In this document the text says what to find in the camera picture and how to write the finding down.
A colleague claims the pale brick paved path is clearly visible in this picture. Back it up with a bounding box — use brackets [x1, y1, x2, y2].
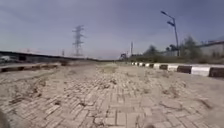
[0, 62, 224, 128]

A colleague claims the lattice electricity pylon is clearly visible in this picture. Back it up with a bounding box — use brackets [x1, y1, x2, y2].
[71, 25, 86, 58]

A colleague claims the row of trees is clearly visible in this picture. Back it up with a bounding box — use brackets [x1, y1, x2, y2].
[133, 34, 224, 64]

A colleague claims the street lamp pole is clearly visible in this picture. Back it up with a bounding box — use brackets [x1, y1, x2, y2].
[160, 10, 181, 57]

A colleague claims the black and white kerb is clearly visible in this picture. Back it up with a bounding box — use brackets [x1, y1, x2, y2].
[130, 61, 224, 79]

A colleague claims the dark low kerb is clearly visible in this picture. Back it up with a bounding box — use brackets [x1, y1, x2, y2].
[0, 61, 69, 74]

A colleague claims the grey wall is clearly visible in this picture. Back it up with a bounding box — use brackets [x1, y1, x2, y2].
[166, 40, 224, 58]

